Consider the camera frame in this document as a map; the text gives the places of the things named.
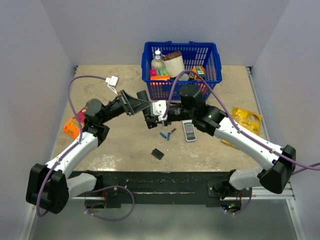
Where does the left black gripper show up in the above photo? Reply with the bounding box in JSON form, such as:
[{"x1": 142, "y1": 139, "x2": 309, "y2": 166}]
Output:
[{"x1": 100, "y1": 89, "x2": 152, "y2": 124}]

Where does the black remote control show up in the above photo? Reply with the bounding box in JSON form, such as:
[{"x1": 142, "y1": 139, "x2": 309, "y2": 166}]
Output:
[{"x1": 136, "y1": 90, "x2": 156, "y2": 124}]

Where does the black remote battery cover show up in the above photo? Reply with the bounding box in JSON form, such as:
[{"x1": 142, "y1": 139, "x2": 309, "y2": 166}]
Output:
[{"x1": 151, "y1": 148, "x2": 165, "y2": 160}]

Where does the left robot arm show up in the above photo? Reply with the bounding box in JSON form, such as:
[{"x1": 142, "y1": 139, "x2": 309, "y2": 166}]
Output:
[{"x1": 25, "y1": 90, "x2": 151, "y2": 214}]

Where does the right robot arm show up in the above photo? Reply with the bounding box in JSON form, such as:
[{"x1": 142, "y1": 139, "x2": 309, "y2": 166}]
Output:
[{"x1": 142, "y1": 85, "x2": 296, "y2": 197}]

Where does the white remote control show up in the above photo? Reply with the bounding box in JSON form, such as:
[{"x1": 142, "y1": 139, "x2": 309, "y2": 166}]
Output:
[{"x1": 182, "y1": 119, "x2": 197, "y2": 143}]

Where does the orange flat box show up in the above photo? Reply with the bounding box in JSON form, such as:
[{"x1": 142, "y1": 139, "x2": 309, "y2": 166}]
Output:
[{"x1": 150, "y1": 75, "x2": 171, "y2": 81}]

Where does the metal tin can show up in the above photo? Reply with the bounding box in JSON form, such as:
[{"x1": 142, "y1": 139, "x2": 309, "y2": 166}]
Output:
[{"x1": 178, "y1": 73, "x2": 190, "y2": 81}]

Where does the pink small box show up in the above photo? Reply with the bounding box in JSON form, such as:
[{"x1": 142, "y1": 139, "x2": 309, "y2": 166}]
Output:
[{"x1": 150, "y1": 68, "x2": 158, "y2": 77}]

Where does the green small packet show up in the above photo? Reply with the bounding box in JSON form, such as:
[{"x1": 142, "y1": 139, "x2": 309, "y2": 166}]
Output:
[{"x1": 157, "y1": 68, "x2": 169, "y2": 76}]

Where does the white pump bottle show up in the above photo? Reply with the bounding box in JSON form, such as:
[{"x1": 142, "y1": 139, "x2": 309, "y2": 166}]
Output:
[{"x1": 151, "y1": 48, "x2": 165, "y2": 70}]

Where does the orange green juice carton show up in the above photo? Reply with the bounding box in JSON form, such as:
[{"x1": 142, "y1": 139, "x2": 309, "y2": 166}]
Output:
[{"x1": 189, "y1": 65, "x2": 206, "y2": 81}]

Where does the blue plastic shopping basket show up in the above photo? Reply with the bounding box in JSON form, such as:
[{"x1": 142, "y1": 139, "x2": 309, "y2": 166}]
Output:
[{"x1": 141, "y1": 41, "x2": 222, "y2": 101}]

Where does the white brown paper bag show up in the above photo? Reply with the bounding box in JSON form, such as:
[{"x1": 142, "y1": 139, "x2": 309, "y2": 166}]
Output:
[{"x1": 162, "y1": 51, "x2": 185, "y2": 78}]

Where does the orange pink candy box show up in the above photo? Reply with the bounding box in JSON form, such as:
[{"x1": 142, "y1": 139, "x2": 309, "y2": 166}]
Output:
[{"x1": 63, "y1": 107, "x2": 86, "y2": 139}]

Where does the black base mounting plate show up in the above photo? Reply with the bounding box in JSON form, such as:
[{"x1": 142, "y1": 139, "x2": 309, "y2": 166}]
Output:
[{"x1": 80, "y1": 171, "x2": 250, "y2": 209}]

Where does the yellow Lays chips bag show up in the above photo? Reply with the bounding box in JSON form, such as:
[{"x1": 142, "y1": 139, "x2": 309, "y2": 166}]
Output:
[{"x1": 232, "y1": 107, "x2": 263, "y2": 135}]

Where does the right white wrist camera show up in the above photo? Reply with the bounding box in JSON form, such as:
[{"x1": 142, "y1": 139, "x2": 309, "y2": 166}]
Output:
[{"x1": 150, "y1": 100, "x2": 167, "y2": 127}]

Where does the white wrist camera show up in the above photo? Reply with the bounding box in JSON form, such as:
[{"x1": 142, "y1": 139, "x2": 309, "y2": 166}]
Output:
[
  {"x1": 150, "y1": 100, "x2": 167, "y2": 127},
  {"x1": 105, "y1": 75, "x2": 119, "y2": 96}
]

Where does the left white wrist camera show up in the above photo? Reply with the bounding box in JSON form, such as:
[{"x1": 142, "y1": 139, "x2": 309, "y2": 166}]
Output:
[{"x1": 105, "y1": 75, "x2": 119, "y2": 96}]

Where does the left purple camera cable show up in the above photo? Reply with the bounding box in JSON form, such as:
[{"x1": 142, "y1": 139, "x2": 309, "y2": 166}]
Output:
[{"x1": 36, "y1": 75, "x2": 108, "y2": 217}]

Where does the purple camera cable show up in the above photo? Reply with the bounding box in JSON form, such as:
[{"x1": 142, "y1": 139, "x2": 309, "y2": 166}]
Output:
[
  {"x1": 36, "y1": 75, "x2": 108, "y2": 217},
  {"x1": 162, "y1": 69, "x2": 320, "y2": 172}
]

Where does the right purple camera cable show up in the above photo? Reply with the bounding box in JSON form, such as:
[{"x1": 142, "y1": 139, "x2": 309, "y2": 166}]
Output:
[{"x1": 162, "y1": 69, "x2": 320, "y2": 172}]

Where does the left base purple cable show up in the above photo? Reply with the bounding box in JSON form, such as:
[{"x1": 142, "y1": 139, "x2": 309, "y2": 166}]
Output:
[{"x1": 84, "y1": 184, "x2": 136, "y2": 222}]

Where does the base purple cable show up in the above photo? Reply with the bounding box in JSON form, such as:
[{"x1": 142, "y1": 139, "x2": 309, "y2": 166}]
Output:
[
  {"x1": 84, "y1": 184, "x2": 136, "y2": 222},
  {"x1": 223, "y1": 187, "x2": 253, "y2": 216}
]

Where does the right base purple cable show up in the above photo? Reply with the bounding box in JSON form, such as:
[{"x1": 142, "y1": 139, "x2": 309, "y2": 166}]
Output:
[{"x1": 223, "y1": 187, "x2": 253, "y2": 216}]

